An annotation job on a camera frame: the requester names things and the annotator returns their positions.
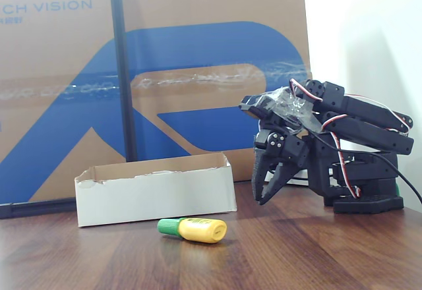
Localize green and yellow marker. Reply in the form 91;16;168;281
157;217;228;245

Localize white open cardboard box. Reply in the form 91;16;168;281
74;151;238;228

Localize large brown blue cardboard panel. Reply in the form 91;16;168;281
0;0;313;206

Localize clear plastic tape wrap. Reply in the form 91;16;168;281
260;86;324;133

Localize black vertical pole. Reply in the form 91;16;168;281
107;0;138;163

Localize black flat base bar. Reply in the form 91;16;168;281
0;198;78;220

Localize white and red servo cable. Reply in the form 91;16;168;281
344;93;409;130
289;78;324;103
320;113;362;200

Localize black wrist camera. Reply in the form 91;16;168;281
238;93;275;120

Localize black camera cable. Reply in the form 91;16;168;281
306;128;422;206

